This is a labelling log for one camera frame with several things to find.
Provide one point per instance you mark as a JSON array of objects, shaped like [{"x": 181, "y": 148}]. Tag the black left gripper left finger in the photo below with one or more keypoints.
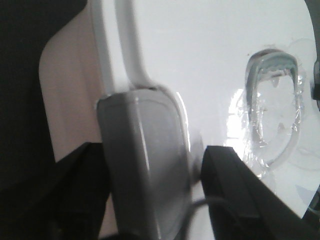
[{"x": 66, "y": 202}]

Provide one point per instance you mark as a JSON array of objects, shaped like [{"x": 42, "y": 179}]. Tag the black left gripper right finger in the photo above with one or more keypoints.
[{"x": 251, "y": 211}]

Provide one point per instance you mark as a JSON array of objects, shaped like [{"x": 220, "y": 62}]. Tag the white glossy bin lid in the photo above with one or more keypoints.
[{"x": 196, "y": 52}]

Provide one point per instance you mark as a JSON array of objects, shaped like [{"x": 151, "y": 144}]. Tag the grey metal lid handle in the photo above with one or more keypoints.
[{"x": 273, "y": 94}]

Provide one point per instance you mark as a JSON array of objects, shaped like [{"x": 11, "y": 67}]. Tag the grey bin latch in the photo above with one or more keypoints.
[{"x": 146, "y": 154}]

